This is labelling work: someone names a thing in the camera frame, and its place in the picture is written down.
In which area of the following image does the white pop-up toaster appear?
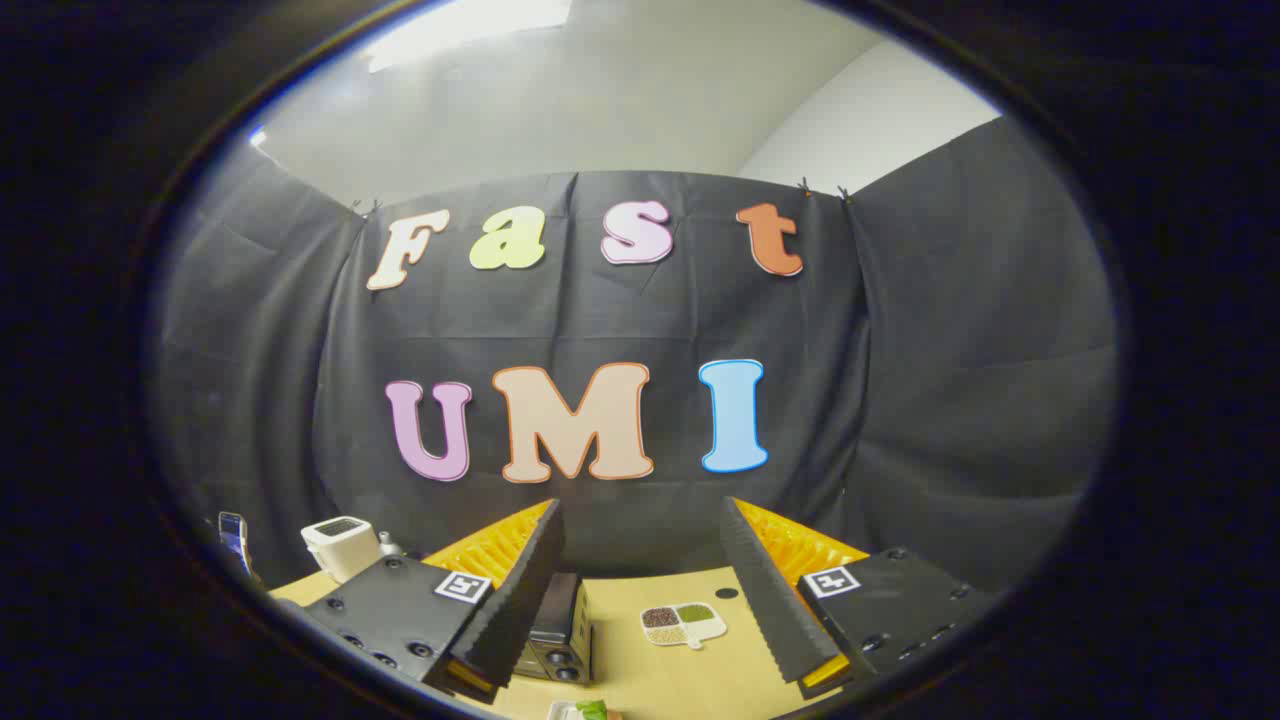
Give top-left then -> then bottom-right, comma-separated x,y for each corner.
300,516 -> 403,585

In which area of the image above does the black toaster oven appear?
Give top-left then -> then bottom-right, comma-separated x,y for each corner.
513,572 -> 594,685

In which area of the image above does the blue white packet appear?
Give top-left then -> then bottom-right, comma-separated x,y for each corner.
217,511 -> 264,587

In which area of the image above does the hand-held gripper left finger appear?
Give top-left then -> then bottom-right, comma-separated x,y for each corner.
300,498 -> 567,701

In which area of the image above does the white divided grain dish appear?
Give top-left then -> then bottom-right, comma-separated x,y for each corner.
640,602 -> 728,651

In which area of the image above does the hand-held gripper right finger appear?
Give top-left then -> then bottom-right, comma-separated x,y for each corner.
718,496 -> 1004,701

